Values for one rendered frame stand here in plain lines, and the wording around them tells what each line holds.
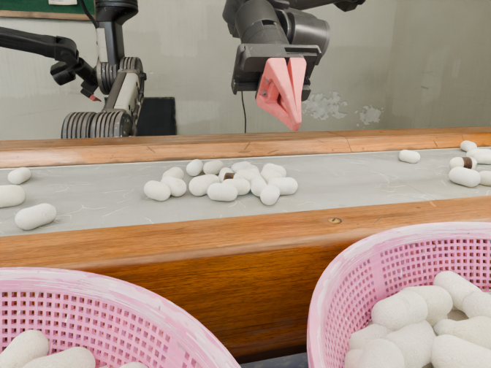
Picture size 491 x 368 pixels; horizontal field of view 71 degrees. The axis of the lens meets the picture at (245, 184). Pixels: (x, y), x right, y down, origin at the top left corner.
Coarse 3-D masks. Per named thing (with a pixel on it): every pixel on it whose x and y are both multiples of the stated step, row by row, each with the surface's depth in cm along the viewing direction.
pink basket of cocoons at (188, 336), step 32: (0, 288) 18; (32, 288) 18; (64, 288) 18; (96, 288) 17; (128, 288) 16; (0, 320) 18; (64, 320) 18; (96, 320) 17; (128, 320) 16; (160, 320) 15; (192, 320) 14; (0, 352) 18; (96, 352) 17; (128, 352) 16; (160, 352) 15; (192, 352) 14; (224, 352) 13
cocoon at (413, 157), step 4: (400, 152) 56; (404, 152) 55; (408, 152) 55; (412, 152) 54; (416, 152) 54; (400, 156) 55; (404, 156) 55; (408, 156) 54; (412, 156) 54; (416, 156) 54; (404, 160) 55; (408, 160) 54; (412, 160) 54; (416, 160) 54
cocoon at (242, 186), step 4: (224, 180) 38; (228, 180) 38; (232, 180) 38; (236, 180) 38; (240, 180) 38; (244, 180) 38; (232, 184) 38; (236, 184) 38; (240, 184) 38; (244, 184) 38; (248, 184) 39; (240, 188) 38; (244, 188) 38; (248, 188) 38; (240, 192) 38; (244, 192) 38
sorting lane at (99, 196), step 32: (192, 160) 55; (224, 160) 56; (256, 160) 56; (288, 160) 56; (320, 160) 56; (352, 160) 57; (384, 160) 57; (448, 160) 57; (32, 192) 40; (64, 192) 40; (96, 192) 40; (128, 192) 40; (320, 192) 40; (352, 192) 40; (384, 192) 40; (416, 192) 41; (448, 192) 41; (480, 192) 41; (0, 224) 31; (64, 224) 31; (96, 224) 31; (128, 224) 31
